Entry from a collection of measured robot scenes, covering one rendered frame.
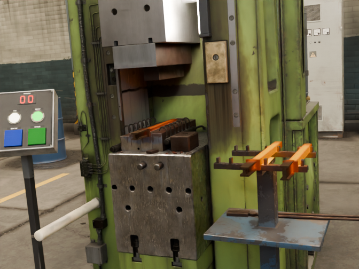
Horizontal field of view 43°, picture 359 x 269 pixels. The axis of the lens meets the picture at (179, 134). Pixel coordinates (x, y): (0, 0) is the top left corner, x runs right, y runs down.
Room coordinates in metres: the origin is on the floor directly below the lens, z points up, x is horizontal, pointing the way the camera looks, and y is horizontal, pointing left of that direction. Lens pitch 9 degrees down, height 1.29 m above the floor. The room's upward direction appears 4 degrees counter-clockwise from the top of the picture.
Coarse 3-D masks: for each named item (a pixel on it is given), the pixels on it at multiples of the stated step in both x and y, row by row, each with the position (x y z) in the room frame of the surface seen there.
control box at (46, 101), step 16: (0, 96) 2.01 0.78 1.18; (16, 96) 2.01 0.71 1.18; (48, 96) 2.01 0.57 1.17; (0, 112) 1.97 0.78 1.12; (16, 112) 1.97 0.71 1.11; (32, 112) 1.97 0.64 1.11; (48, 112) 1.98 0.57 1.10; (0, 128) 1.94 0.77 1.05; (16, 128) 1.94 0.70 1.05; (32, 128) 1.94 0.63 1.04; (48, 128) 1.94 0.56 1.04; (0, 144) 1.90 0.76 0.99; (48, 144) 1.90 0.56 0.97
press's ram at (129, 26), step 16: (112, 0) 1.93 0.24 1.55; (128, 0) 1.91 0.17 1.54; (144, 0) 1.88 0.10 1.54; (160, 0) 1.85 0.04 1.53; (176, 0) 1.98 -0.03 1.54; (192, 0) 2.00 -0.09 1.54; (112, 16) 1.94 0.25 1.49; (128, 16) 1.91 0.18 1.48; (144, 16) 1.88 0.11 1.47; (160, 16) 1.85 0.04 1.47; (176, 16) 1.97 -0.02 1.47; (192, 16) 2.15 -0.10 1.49; (112, 32) 1.94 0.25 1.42; (128, 32) 1.91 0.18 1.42; (144, 32) 1.88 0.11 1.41; (160, 32) 1.86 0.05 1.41; (176, 32) 1.96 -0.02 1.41; (192, 32) 2.14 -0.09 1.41
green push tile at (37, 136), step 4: (36, 128) 1.93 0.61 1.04; (40, 128) 1.93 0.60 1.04; (44, 128) 1.93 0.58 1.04; (28, 132) 1.92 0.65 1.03; (32, 132) 1.92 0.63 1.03; (36, 132) 1.92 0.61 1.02; (40, 132) 1.92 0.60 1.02; (44, 132) 1.92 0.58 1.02; (28, 136) 1.91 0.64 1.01; (32, 136) 1.91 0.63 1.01; (36, 136) 1.91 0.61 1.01; (40, 136) 1.91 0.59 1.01; (44, 136) 1.91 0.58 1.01; (28, 140) 1.90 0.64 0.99; (32, 140) 1.90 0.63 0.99; (36, 140) 1.90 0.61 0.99; (40, 140) 1.90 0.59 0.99; (44, 140) 1.90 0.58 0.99; (28, 144) 1.89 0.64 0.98; (32, 144) 1.89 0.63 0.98; (36, 144) 1.89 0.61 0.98; (40, 144) 1.90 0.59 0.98; (44, 144) 1.90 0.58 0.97
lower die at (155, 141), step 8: (192, 120) 2.22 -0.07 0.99; (144, 128) 2.14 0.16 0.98; (168, 128) 2.00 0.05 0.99; (176, 128) 2.02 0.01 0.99; (184, 128) 2.11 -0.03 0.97; (120, 136) 1.94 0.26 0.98; (128, 136) 1.93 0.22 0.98; (152, 136) 1.88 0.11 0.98; (160, 136) 1.87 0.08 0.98; (168, 136) 1.93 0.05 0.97; (128, 144) 1.93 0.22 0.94; (136, 144) 1.91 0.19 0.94; (144, 144) 1.90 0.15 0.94; (152, 144) 1.88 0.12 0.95; (160, 144) 1.87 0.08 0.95
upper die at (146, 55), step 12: (120, 48) 1.93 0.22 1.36; (132, 48) 1.91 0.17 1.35; (144, 48) 1.89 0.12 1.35; (156, 48) 1.87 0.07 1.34; (168, 48) 1.99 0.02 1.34; (180, 48) 2.12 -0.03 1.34; (120, 60) 1.93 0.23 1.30; (132, 60) 1.91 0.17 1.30; (144, 60) 1.89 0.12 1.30; (156, 60) 1.87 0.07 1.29; (168, 60) 1.98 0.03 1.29; (180, 60) 2.11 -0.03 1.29
